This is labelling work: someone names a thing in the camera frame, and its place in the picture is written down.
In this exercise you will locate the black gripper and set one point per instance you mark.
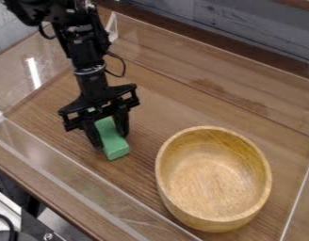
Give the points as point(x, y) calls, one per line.
point(99, 102)

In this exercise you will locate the green rectangular block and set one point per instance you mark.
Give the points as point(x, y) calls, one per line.
point(115, 145)

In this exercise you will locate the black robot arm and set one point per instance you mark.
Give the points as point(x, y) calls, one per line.
point(85, 43)

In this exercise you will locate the brown wooden bowl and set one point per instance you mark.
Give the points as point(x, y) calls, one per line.
point(214, 178)

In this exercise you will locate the clear acrylic tray wall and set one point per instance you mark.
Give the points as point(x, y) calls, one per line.
point(192, 84)

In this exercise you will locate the clear acrylic corner bracket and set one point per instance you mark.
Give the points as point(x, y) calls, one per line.
point(112, 27)

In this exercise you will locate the black metal table frame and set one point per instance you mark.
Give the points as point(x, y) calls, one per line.
point(40, 223)

